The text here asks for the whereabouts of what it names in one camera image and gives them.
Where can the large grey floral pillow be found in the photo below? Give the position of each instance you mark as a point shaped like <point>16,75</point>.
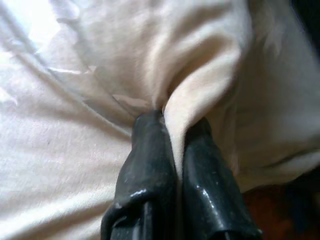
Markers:
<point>75,140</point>

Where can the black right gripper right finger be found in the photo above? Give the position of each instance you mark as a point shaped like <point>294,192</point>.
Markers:
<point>207,190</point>

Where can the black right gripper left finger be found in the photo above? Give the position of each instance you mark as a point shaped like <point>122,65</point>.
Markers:
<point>147,175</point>

